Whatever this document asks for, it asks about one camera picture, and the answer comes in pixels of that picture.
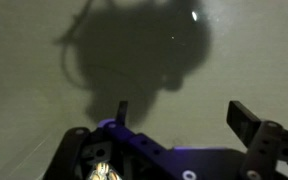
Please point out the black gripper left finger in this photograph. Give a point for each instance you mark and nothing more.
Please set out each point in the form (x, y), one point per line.
(122, 112)

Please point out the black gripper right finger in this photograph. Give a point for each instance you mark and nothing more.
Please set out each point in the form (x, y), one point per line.
(242, 122)

